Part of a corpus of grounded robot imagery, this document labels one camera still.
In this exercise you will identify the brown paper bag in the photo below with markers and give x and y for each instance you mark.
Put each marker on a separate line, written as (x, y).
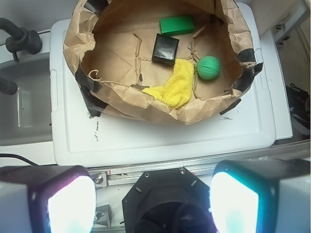
(109, 45)

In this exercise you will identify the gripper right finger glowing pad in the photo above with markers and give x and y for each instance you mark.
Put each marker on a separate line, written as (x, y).
(261, 196)

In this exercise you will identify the green box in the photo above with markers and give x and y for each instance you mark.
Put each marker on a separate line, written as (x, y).
(176, 25)

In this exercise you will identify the black box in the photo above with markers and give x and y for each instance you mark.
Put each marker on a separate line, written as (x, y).
(165, 49)

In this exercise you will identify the white plastic lid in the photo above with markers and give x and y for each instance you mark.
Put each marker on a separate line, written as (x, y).
(107, 140)

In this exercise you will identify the yellow knitted cloth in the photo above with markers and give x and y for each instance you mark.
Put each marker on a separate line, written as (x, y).
(177, 90)

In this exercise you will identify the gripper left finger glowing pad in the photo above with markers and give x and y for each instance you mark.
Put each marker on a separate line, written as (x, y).
(46, 199)

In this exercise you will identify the black clamp handle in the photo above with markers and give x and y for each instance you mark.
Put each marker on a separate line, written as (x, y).
(20, 39)

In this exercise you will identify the black octagonal mount plate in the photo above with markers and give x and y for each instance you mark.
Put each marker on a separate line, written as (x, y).
(168, 201)

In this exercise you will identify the green golf ball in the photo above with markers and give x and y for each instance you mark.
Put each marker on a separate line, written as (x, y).
(208, 67)

